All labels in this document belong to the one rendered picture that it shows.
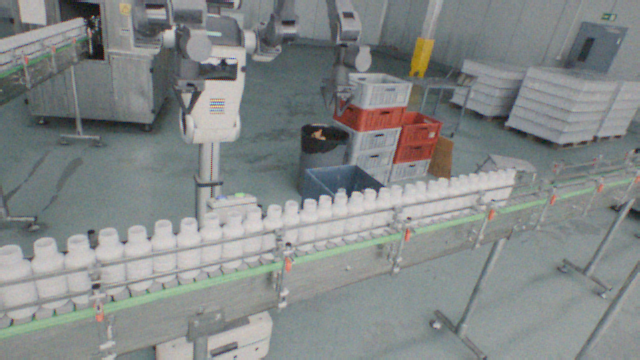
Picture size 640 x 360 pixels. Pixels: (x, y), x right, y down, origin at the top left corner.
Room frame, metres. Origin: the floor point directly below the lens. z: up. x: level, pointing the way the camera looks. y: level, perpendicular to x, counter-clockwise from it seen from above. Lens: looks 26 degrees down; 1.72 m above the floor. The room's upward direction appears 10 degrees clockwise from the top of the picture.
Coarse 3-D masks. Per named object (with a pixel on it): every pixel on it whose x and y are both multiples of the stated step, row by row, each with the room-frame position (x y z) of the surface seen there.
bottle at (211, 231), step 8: (208, 216) 0.83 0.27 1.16; (216, 216) 0.83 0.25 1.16; (208, 224) 0.80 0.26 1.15; (216, 224) 0.81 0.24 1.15; (200, 232) 0.80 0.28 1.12; (208, 232) 0.80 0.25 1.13; (216, 232) 0.81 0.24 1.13; (208, 240) 0.79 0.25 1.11; (200, 248) 0.80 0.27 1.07; (208, 248) 0.79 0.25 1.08; (216, 248) 0.80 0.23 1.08; (200, 256) 0.80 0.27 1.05; (208, 256) 0.79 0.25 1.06; (216, 256) 0.80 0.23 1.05
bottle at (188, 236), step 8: (184, 224) 0.79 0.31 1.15; (192, 224) 0.80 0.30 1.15; (184, 232) 0.76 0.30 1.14; (192, 232) 0.77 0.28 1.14; (176, 240) 0.77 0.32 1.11; (184, 240) 0.76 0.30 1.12; (192, 240) 0.76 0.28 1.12; (200, 240) 0.78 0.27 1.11; (184, 256) 0.75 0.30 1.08; (192, 256) 0.76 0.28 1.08; (184, 264) 0.75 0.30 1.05; (192, 264) 0.76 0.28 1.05; (184, 272) 0.75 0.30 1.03; (192, 272) 0.76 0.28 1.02
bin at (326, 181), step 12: (324, 168) 1.73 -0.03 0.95; (336, 168) 1.77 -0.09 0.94; (348, 168) 1.82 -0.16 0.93; (360, 168) 1.81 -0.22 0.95; (312, 180) 1.61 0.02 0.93; (324, 180) 1.74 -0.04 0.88; (336, 180) 1.78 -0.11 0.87; (348, 180) 1.83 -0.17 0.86; (360, 180) 1.79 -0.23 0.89; (372, 180) 1.72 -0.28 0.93; (312, 192) 1.60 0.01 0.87; (324, 192) 1.52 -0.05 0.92; (336, 192) 1.79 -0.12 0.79; (348, 192) 1.84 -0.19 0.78; (360, 192) 1.77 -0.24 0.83
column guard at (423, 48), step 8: (424, 40) 10.85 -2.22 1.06; (432, 40) 10.95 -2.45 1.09; (416, 48) 11.03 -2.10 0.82; (424, 48) 10.83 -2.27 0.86; (416, 56) 10.96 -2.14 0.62; (424, 56) 10.87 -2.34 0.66; (416, 64) 10.90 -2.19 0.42; (424, 64) 10.92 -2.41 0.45; (416, 72) 10.85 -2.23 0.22; (424, 72) 10.97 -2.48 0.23
